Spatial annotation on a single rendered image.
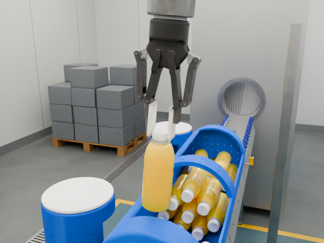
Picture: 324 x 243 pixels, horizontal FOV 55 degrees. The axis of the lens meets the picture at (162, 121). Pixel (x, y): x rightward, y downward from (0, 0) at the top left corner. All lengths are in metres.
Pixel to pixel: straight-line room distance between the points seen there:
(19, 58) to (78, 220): 3.96
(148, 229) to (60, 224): 0.57
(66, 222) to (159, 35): 0.82
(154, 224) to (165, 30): 0.42
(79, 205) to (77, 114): 3.39
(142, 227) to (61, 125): 4.11
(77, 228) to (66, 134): 3.60
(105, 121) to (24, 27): 1.83
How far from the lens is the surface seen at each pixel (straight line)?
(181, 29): 0.58
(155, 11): 0.57
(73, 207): 1.21
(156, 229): 0.71
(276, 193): 2.19
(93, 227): 1.23
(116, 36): 6.36
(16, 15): 4.98
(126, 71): 4.47
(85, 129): 4.53
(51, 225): 1.25
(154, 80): 0.61
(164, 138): 0.63
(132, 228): 0.72
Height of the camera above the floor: 1.64
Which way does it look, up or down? 16 degrees down
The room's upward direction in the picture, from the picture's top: straight up
